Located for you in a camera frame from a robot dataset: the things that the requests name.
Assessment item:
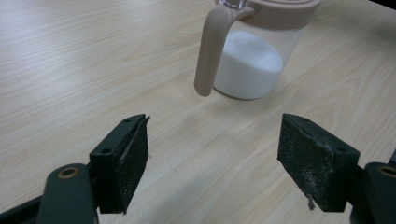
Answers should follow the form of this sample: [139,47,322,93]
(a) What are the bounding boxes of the clear jar with beige lid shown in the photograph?
[193,0,321,101]

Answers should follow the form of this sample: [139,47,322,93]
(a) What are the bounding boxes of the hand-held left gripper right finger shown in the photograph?
[276,113,361,213]

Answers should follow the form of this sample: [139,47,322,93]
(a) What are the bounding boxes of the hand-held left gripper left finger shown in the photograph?
[89,113,151,216]

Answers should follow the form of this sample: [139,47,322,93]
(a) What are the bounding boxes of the white granules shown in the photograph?
[213,30,285,101]

